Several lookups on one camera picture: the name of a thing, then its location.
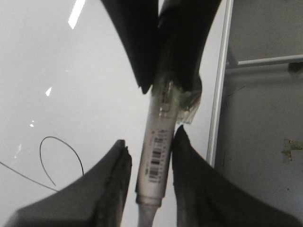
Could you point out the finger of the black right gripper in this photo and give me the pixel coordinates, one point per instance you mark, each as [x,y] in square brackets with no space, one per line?
[136,23]
[189,23]

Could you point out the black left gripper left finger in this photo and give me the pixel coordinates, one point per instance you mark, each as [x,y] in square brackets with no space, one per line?
[97,199]

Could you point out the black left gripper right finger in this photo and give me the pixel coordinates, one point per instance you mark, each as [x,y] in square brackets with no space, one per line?
[206,199]

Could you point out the white whiteboard marker pen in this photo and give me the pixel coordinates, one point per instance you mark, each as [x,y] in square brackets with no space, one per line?
[169,105]

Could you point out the grey metal stand bar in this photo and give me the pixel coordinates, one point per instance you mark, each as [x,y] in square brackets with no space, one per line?
[232,63]

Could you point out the white whiteboard with aluminium frame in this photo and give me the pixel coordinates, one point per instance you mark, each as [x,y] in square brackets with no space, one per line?
[67,94]

